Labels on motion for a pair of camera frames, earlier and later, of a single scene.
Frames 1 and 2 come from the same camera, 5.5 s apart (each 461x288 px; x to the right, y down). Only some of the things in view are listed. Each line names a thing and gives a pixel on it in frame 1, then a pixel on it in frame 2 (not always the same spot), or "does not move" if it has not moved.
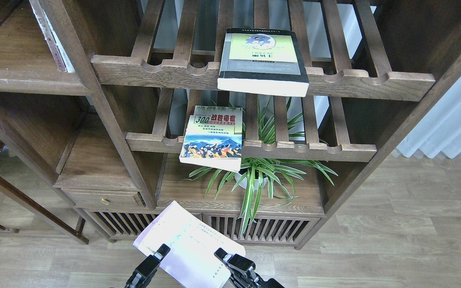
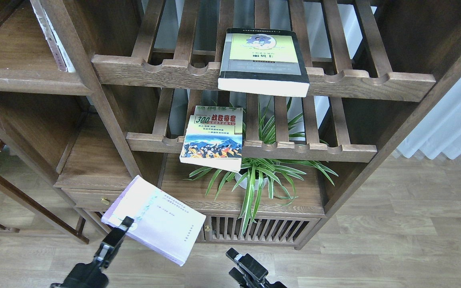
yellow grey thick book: (262, 61) does not move
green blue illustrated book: (213, 136) does not move
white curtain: (457, 123) does not move
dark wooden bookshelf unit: (259, 115) does not move
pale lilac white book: (193, 243) → (161, 221)
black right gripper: (243, 271) → (249, 263)
